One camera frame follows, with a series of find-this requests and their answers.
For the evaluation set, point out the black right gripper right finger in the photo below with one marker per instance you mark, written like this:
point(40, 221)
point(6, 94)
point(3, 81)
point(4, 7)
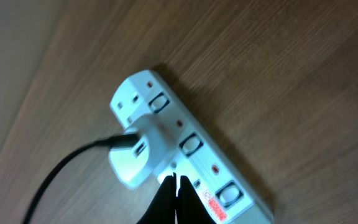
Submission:
point(190, 209)

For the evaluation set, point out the white power strip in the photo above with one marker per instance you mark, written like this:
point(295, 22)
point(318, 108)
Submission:
point(226, 195)

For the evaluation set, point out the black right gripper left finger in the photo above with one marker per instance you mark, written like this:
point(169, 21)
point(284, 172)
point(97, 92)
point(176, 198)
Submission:
point(162, 208)

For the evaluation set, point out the white usb charger plug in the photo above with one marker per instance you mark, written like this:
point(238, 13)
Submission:
point(134, 164)

